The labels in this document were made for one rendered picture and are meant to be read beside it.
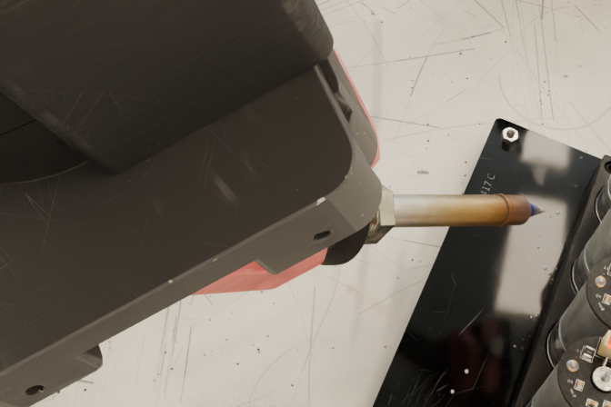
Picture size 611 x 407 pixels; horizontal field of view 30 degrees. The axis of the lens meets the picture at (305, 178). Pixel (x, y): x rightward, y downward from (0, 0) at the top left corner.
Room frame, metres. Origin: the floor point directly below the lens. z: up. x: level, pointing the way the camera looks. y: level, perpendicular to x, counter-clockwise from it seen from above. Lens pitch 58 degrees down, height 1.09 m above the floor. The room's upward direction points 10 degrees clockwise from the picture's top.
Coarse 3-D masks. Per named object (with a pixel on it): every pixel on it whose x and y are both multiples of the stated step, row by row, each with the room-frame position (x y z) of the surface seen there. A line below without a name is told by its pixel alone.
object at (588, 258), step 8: (608, 216) 0.18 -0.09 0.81; (600, 224) 0.19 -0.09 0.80; (608, 224) 0.18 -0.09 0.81; (600, 232) 0.18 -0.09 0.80; (608, 232) 0.18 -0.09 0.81; (592, 240) 0.18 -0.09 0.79; (600, 240) 0.18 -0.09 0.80; (608, 240) 0.18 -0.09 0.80; (584, 248) 0.19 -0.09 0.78; (592, 248) 0.18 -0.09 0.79; (600, 248) 0.18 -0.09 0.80; (608, 248) 0.18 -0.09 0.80; (584, 256) 0.18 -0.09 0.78; (592, 256) 0.18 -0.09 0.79; (600, 256) 0.18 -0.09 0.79; (608, 256) 0.18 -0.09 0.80; (576, 264) 0.18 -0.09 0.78; (584, 264) 0.18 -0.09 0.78; (592, 264) 0.18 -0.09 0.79; (576, 272) 0.18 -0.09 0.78; (584, 272) 0.18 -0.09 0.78; (576, 280) 0.18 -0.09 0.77; (584, 280) 0.18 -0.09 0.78; (576, 288) 0.18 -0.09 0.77
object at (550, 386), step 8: (600, 368) 0.13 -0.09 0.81; (608, 368) 0.13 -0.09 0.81; (552, 376) 0.13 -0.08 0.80; (592, 376) 0.13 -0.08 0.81; (600, 376) 0.13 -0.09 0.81; (544, 384) 0.13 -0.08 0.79; (552, 384) 0.13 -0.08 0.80; (592, 384) 0.13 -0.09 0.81; (600, 384) 0.13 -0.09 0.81; (608, 384) 0.13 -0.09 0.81; (536, 392) 0.13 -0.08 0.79; (544, 392) 0.13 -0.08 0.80; (552, 392) 0.13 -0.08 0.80; (560, 392) 0.12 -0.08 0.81; (608, 392) 0.13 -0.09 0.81; (536, 400) 0.13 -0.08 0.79; (544, 400) 0.13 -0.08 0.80; (552, 400) 0.12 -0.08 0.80; (560, 400) 0.12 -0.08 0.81
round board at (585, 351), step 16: (592, 336) 0.14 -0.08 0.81; (576, 352) 0.14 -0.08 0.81; (592, 352) 0.14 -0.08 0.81; (560, 368) 0.13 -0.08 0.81; (592, 368) 0.13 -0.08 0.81; (560, 384) 0.13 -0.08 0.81; (576, 384) 0.13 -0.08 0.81; (576, 400) 0.12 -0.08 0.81; (592, 400) 0.12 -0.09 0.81; (608, 400) 0.12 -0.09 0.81
